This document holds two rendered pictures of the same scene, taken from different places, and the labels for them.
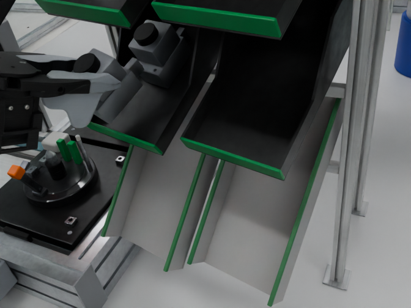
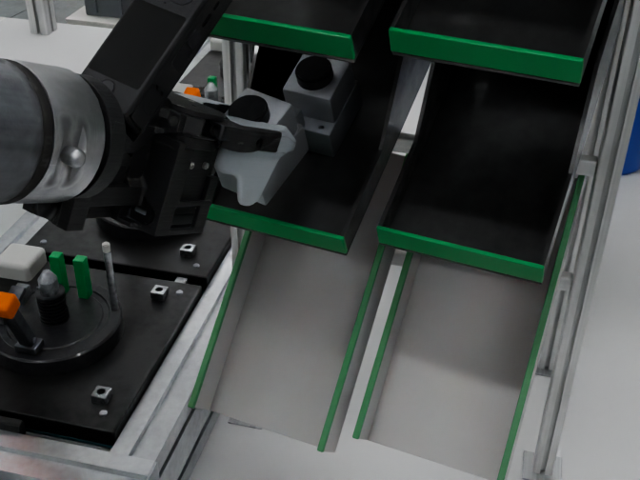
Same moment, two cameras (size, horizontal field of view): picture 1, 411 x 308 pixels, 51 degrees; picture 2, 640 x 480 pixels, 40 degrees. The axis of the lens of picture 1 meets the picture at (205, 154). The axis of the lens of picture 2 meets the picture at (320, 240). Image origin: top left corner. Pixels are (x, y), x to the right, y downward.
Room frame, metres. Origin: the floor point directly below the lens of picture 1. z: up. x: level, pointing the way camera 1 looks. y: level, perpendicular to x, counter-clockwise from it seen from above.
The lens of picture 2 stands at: (-0.13, 0.25, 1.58)
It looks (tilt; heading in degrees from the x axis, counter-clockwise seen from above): 33 degrees down; 342
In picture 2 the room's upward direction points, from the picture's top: 1 degrees clockwise
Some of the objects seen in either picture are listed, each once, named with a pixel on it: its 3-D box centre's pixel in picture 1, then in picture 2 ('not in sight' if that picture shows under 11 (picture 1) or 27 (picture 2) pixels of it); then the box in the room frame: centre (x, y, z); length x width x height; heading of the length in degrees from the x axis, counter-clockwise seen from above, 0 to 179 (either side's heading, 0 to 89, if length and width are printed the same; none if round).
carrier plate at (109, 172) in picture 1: (64, 186); (58, 339); (0.66, 0.29, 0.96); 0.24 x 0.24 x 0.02; 59
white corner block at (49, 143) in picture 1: (57, 144); (21, 268); (0.79, 0.32, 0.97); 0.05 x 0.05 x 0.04; 59
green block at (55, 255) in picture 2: (63, 150); (59, 272); (0.70, 0.27, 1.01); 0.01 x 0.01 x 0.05; 59
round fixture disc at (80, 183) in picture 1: (61, 178); (56, 325); (0.66, 0.29, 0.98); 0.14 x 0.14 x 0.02
